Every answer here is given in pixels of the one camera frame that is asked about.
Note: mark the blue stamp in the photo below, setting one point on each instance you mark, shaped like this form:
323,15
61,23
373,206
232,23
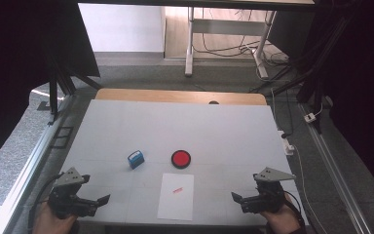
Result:
136,159

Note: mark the small white adapter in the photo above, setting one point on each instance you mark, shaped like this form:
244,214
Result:
310,117

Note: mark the round red ink pad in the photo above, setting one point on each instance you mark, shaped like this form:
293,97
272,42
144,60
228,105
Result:
180,159

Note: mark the black curtain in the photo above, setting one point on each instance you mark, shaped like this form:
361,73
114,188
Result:
363,97
19,65

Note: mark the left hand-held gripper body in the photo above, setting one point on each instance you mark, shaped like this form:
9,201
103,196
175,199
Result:
68,196

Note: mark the white table mat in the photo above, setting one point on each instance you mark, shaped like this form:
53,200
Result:
126,130

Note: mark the person's right hand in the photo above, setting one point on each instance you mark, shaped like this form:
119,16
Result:
282,222

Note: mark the wooden table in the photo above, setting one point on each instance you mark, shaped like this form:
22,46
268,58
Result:
162,95

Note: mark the person's left hand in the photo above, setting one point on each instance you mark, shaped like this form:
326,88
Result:
50,225

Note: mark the white desk frame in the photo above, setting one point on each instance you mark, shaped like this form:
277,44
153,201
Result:
189,48

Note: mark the white paper sheet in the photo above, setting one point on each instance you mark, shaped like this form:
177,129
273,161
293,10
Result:
176,201

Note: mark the aluminium rail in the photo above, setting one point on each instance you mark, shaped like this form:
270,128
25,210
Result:
331,169
29,165

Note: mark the black metal stand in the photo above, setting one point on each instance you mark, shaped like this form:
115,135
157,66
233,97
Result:
53,94
308,74

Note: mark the black floor bracket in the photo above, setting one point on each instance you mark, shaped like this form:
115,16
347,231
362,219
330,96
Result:
62,137

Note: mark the white power strip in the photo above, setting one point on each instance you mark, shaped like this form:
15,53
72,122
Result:
287,144

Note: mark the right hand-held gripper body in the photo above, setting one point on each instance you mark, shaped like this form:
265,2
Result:
268,196

